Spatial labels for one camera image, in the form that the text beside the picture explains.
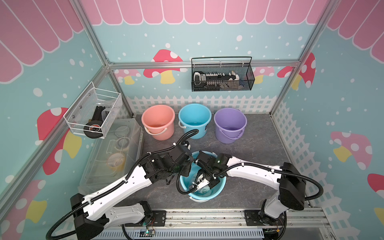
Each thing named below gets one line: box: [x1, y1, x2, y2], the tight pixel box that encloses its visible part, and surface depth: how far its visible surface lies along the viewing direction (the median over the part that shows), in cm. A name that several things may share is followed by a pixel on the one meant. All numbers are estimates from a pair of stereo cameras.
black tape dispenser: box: [83, 105, 106, 139], surface depth 69 cm
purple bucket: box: [214, 108, 248, 144], surface depth 99 cm
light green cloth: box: [197, 185, 212, 195], surface depth 76 cm
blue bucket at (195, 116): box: [178, 103, 212, 140], surface depth 102 cm
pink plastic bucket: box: [141, 104, 176, 141], surface depth 98 cm
